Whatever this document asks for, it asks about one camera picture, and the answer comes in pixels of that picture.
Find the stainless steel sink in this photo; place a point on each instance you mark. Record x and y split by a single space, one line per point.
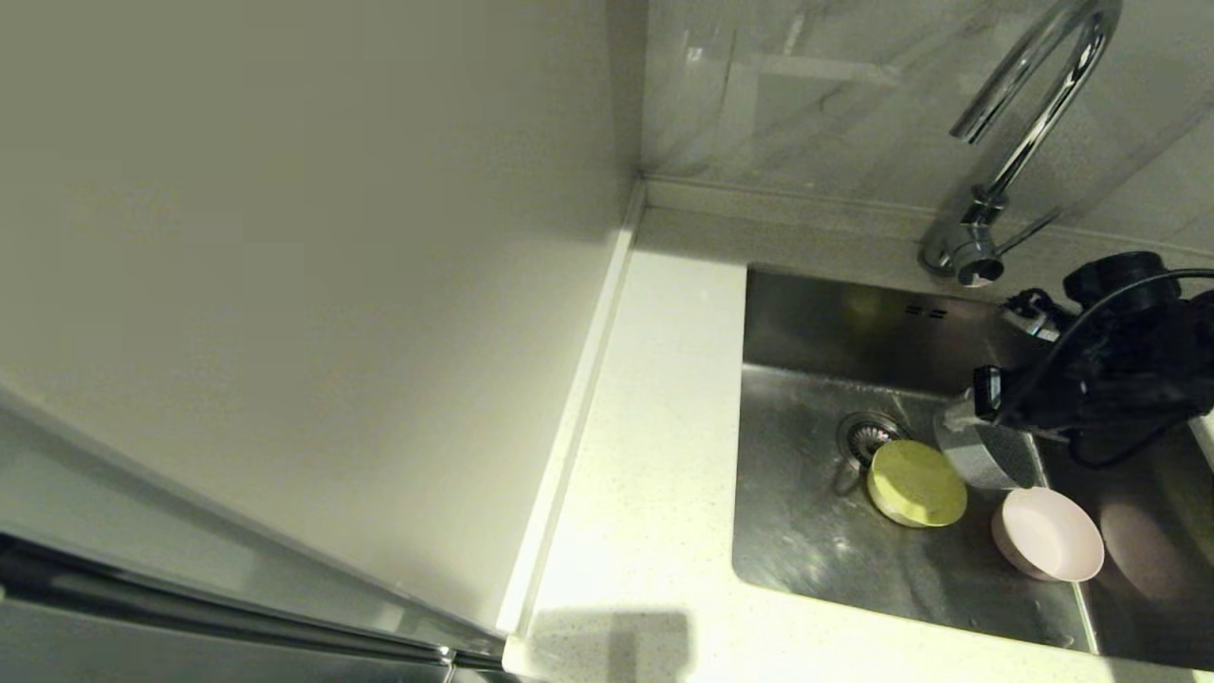
816 541

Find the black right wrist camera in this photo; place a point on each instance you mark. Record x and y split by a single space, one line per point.
991 391

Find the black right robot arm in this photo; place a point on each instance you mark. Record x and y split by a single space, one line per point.
1119 275

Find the chrome gooseneck faucet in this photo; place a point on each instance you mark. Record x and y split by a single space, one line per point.
1029 142

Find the metal sink drain strainer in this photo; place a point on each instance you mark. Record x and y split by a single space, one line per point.
858 436

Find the pink bowl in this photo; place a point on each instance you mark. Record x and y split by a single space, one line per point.
1048 533

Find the yellow bowl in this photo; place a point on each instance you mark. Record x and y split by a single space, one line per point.
915 484

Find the stainless steel appliance door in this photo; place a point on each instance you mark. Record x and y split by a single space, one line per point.
142 655

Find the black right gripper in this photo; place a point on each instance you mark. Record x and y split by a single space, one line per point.
1119 370

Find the gray bowl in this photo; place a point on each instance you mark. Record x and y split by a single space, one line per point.
991 455

